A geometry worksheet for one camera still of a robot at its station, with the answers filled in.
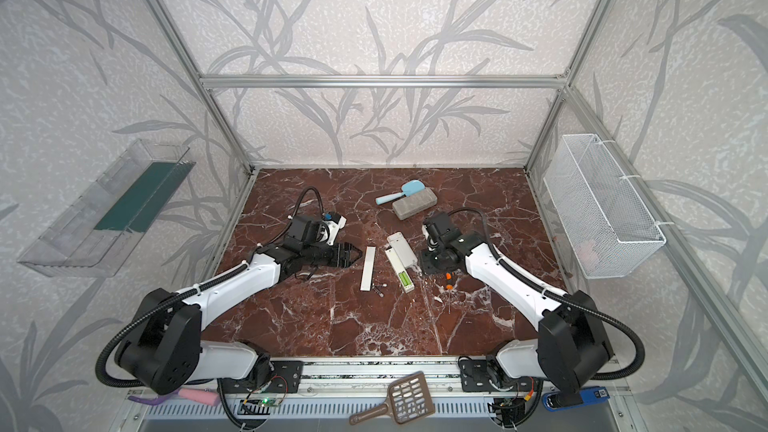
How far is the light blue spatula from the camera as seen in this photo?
107 centimetres

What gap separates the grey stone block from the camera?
3.51 ft

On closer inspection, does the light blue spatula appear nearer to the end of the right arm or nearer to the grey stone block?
the grey stone block
